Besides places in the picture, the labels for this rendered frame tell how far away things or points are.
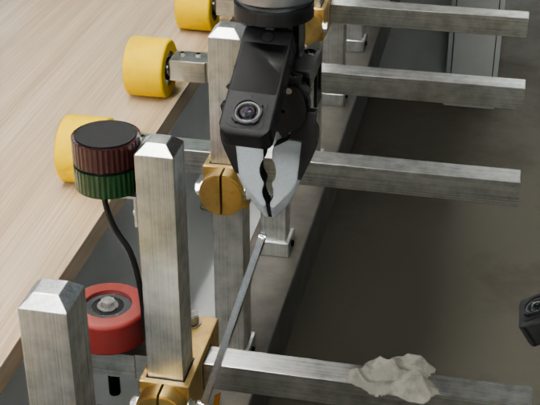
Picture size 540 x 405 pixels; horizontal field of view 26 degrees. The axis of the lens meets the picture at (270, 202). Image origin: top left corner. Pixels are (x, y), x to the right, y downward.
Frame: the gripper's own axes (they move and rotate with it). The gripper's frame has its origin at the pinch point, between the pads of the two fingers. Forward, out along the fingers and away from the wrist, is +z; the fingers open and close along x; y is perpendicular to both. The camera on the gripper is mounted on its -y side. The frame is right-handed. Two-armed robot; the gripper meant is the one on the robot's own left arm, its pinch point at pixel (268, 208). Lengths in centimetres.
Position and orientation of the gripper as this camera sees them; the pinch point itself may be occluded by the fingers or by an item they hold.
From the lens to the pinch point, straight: 111.1
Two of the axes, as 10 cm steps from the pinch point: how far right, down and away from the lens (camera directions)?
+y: 2.2, -4.8, 8.5
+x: -9.8, -1.1, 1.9
